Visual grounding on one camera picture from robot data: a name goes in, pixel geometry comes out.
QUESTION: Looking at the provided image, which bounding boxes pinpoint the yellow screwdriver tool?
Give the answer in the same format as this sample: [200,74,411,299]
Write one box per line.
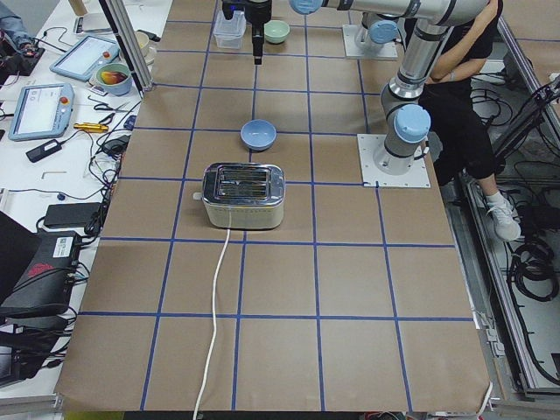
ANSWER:
[73,122,109,133]

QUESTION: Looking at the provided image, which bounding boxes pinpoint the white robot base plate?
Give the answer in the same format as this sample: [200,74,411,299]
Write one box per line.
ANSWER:
[357,134,431,188]

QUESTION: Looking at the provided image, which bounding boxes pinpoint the blue teach pendant tablet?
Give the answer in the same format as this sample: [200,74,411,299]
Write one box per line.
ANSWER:
[50,36,120,81]

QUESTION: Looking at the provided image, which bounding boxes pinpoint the silver and cream toaster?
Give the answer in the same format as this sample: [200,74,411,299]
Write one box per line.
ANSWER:
[192,162,285,230]

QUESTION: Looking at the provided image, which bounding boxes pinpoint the black computer box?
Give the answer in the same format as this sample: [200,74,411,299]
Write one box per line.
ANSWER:
[1,230,81,319]

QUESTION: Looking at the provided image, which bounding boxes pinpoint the black cable bundle floor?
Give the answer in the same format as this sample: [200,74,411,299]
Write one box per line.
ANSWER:
[508,237,559,302]

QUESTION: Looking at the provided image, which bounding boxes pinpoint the black scissors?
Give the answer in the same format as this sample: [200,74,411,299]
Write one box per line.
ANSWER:
[93,101,129,113]

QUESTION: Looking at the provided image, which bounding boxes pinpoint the blue bowl with fruit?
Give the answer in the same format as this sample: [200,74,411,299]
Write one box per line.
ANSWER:
[95,63,132,96]

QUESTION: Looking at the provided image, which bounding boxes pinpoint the green bowl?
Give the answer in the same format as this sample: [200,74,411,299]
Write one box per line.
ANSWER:
[264,20,291,45]

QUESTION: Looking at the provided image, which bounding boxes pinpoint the black small remote device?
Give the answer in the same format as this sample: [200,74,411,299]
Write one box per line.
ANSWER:
[25,139,63,163]

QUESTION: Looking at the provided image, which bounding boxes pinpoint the person in black clothes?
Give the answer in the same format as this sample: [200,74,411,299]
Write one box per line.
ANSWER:
[418,0,522,242]

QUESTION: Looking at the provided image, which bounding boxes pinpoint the cream bowl on plate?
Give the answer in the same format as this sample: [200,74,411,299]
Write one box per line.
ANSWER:
[135,31,157,66]

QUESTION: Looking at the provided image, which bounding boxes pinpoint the clear plastic container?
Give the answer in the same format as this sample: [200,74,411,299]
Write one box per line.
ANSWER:
[213,10,246,50]

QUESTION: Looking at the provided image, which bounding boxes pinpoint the aluminium frame post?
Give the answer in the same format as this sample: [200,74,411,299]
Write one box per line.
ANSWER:
[99,0,153,94]

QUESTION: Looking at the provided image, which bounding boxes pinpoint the black power adapter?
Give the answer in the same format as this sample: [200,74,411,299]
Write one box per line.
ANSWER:
[43,202,101,228]

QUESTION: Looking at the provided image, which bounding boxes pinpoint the white toaster power cord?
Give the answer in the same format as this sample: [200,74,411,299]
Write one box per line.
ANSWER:
[192,227,233,420]

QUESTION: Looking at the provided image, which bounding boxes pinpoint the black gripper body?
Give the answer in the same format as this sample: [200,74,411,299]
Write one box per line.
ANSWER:
[246,0,271,45]

